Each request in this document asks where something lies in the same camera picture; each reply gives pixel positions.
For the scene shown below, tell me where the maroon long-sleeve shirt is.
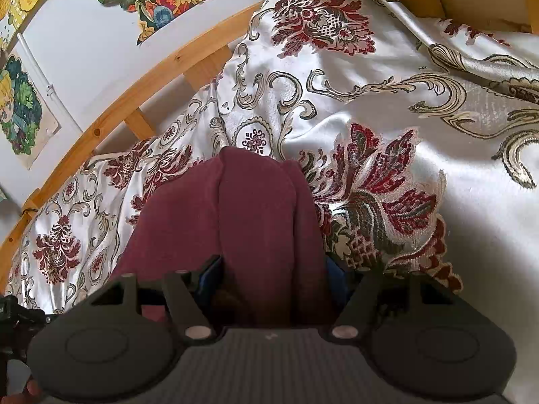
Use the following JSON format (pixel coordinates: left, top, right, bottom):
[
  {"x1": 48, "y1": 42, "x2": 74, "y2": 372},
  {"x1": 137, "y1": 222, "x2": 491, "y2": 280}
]
[{"x1": 107, "y1": 146, "x2": 340, "y2": 331}]

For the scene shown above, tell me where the white wall pipe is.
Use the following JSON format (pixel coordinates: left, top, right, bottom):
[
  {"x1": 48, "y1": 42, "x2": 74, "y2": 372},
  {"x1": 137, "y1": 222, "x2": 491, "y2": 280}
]
[{"x1": 16, "y1": 33, "x2": 84, "y2": 134}]

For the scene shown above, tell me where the cartoon child wall poster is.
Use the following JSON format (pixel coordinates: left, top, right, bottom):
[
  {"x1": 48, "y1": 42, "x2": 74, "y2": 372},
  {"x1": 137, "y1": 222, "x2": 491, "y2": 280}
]
[{"x1": 0, "y1": 53, "x2": 62, "y2": 171}]

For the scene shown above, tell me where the floral satin bedspread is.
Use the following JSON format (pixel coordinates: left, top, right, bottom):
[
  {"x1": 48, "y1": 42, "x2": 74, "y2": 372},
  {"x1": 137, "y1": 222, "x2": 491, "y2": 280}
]
[{"x1": 0, "y1": 0, "x2": 539, "y2": 404}]

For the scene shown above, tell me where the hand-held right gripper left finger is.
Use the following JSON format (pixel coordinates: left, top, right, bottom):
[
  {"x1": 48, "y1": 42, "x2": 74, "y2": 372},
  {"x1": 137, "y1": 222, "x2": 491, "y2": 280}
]
[{"x1": 88, "y1": 255, "x2": 224, "y2": 341}]

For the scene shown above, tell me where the wooden bed frame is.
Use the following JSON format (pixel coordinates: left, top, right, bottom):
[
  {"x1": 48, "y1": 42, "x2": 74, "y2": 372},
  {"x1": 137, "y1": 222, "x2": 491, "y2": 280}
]
[{"x1": 0, "y1": 0, "x2": 539, "y2": 272}]

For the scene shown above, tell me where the person's left hand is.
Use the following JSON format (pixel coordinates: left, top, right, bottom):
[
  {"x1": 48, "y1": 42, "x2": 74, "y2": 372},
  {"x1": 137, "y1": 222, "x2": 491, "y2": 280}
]
[{"x1": 23, "y1": 381, "x2": 45, "y2": 404}]

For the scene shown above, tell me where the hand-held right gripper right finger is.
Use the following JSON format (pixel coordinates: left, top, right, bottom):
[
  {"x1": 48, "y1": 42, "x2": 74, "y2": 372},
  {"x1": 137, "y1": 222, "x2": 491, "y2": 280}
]
[{"x1": 324, "y1": 257, "x2": 459, "y2": 341}]

